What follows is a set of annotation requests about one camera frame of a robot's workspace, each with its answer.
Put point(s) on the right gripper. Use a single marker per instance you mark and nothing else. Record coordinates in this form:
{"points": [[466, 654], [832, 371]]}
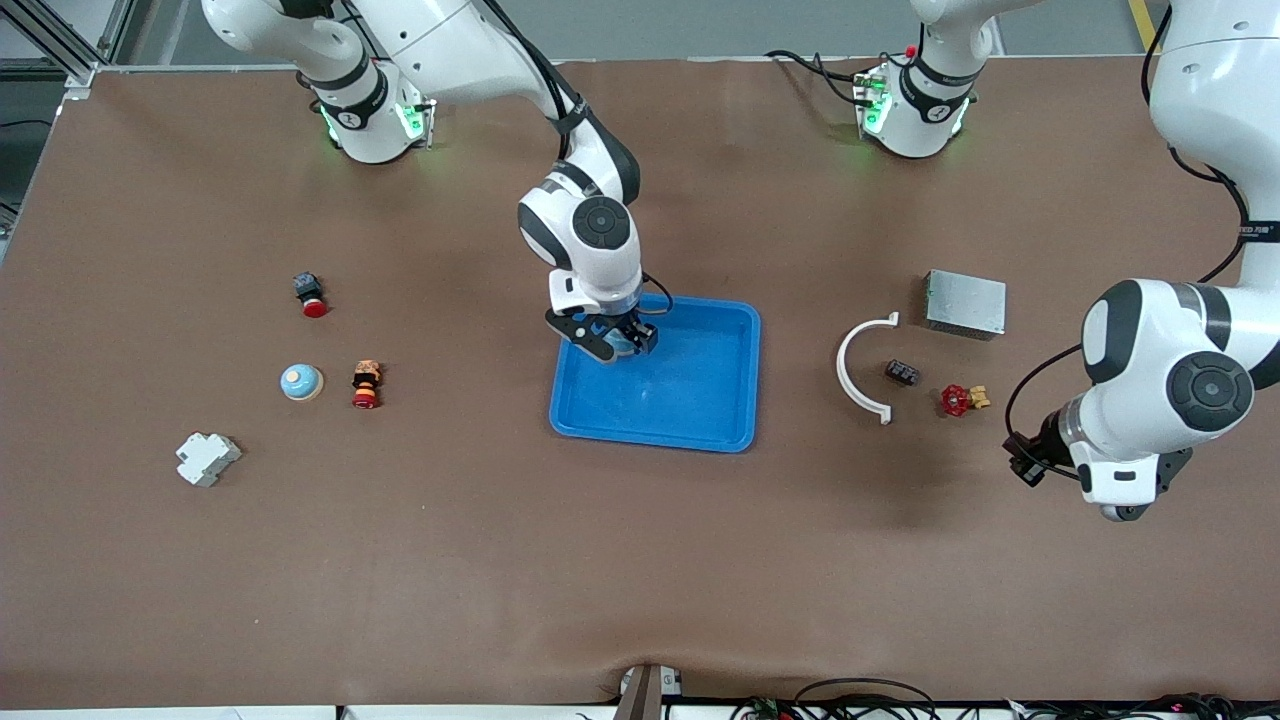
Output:
{"points": [[634, 327]]}

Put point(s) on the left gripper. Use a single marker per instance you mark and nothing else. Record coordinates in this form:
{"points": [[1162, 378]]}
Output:
{"points": [[1046, 436]]}

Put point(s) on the blue dome bell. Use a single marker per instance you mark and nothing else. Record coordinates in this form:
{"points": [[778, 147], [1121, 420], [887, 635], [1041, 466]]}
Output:
{"points": [[301, 382], [620, 340]]}

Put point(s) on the black printed cylindrical capacitor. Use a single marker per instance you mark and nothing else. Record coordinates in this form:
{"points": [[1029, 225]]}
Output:
{"points": [[903, 373]]}

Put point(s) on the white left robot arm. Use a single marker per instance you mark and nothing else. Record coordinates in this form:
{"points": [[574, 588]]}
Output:
{"points": [[1210, 100]]}

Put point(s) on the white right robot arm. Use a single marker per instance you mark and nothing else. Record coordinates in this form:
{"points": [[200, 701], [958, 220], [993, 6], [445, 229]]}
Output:
{"points": [[450, 40]]}

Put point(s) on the blue plastic tray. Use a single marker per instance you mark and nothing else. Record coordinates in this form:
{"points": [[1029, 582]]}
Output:
{"points": [[680, 400]]}

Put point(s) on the brass valve with red handwheel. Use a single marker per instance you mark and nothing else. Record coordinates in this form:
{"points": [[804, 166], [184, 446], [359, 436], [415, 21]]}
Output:
{"points": [[955, 401]]}

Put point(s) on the silver metal power supply box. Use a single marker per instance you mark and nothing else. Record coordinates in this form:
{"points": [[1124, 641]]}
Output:
{"points": [[965, 303]]}

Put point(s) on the white curved pipe clamp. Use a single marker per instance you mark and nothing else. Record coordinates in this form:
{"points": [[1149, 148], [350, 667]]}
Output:
{"points": [[843, 368]]}

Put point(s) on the red emergency stop orange base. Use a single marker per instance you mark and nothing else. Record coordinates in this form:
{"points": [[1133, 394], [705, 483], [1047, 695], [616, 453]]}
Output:
{"points": [[366, 385]]}

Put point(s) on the red push button black base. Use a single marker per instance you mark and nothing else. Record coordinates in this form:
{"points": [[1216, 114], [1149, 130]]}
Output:
{"points": [[314, 307]]}

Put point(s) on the white circuit breaker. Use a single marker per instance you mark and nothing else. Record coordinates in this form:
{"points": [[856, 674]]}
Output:
{"points": [[205, 460]]}

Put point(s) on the grey metal table bracket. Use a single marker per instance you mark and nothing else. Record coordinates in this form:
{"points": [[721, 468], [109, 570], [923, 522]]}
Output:
{"points": [[645, 695]]}

